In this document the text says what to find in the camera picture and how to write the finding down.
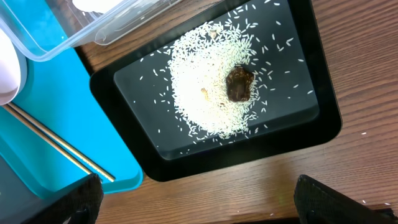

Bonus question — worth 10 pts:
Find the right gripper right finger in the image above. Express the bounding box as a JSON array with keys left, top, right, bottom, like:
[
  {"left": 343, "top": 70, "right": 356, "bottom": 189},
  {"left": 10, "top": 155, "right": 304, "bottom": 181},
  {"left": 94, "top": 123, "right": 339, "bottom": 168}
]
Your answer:
[{"left": 294, "top": 175, "right": 397, "bottom": 224}]

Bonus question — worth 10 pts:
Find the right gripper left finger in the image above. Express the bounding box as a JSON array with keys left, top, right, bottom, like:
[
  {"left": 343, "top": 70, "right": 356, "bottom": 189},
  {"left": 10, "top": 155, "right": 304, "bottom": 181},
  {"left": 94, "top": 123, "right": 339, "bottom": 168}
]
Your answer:
[{"left": 19, "top": 174, "right": 104, "bottom": 224}]

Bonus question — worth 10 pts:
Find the brown food scrap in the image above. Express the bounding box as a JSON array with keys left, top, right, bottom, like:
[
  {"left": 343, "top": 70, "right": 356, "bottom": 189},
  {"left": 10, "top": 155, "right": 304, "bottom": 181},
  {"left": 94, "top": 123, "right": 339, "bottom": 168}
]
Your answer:
[{"left": 226, "top": 67, "right": 254, "bottom": 102}]

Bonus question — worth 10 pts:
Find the small pink-white bowl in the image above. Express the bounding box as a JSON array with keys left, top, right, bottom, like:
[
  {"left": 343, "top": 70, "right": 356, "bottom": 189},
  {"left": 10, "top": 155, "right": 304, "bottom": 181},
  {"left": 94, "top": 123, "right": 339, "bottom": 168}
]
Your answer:
[{"left": 0, "top": 30, "right": 28, "bottom": 106}]

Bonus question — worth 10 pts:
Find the pile of white rice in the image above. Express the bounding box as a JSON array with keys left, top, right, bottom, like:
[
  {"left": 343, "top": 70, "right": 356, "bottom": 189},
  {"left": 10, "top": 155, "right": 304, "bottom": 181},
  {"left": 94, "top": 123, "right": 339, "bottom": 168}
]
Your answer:
[{"left": 132, "top": 0, "right": 315, "bottom": 156}]

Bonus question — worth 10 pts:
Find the clear plastic waste bin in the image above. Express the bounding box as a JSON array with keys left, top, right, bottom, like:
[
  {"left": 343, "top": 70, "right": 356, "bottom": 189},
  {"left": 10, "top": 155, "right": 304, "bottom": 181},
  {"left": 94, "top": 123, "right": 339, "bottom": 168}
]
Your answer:
[{"left": 1, "top": 0, "right": 179, "bottom": 62}]

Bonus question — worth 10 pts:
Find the left wooden chopstick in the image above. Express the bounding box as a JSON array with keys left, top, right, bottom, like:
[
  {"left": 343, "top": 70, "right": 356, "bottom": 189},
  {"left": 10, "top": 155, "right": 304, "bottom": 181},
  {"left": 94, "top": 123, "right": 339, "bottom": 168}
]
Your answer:
[{"left": 2, "top": 105, "right": 92, "bottom": 174}]

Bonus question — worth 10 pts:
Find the wooden chopstick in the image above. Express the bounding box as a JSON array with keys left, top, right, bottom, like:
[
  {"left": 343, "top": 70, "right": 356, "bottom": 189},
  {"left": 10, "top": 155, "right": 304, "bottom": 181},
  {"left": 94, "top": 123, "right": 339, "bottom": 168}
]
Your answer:
[
  {"left": 2, "top": 105, "right": 92, "bottom": 174},
  {"left": 6, "top": 103, "right": 116, "bottom": 182}
]

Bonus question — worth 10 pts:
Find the right wooden chopstick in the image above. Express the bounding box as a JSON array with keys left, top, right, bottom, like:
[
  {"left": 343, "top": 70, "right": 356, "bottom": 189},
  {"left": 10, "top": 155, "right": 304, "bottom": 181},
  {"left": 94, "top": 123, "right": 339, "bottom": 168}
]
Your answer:
[{"left": 6, "top": 103, "right": 116, "bottom": 182}]

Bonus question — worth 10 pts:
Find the teal serving tray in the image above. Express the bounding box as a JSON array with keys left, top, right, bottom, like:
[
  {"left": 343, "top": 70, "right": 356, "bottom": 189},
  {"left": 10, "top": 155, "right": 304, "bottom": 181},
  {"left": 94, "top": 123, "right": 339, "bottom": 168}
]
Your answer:
[{"left": 1, "top": 47, "right": 144, "bottom": 198}]

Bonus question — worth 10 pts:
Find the black rectangular tray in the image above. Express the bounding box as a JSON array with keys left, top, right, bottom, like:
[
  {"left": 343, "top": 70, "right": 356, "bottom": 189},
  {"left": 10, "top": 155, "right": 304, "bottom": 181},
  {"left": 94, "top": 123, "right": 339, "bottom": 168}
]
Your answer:
[{"left": 90, "top": 0, "right": 342, "bottom": 182}]

